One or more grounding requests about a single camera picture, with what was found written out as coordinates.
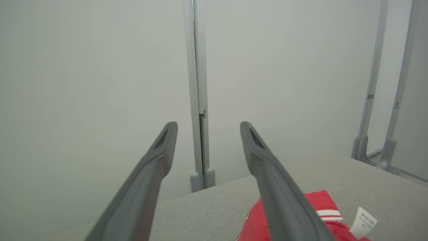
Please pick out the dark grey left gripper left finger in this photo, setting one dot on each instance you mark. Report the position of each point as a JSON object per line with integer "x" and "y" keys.
{"x": 140, "y": 201}

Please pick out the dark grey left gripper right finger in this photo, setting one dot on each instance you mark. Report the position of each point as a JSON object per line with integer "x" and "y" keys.
{"x": 284, "y": 207}

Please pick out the red jersey with number 23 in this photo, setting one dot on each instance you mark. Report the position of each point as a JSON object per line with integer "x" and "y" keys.
{"x": 322, "y": 201}

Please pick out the grey partition post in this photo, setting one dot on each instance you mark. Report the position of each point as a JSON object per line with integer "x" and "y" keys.
{"x": 197, "y": 83}

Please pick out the grey metal frame leg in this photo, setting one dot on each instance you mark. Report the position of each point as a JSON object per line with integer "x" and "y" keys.
{"x": 371, "y": 87}
{"x": 399, "y": 90}

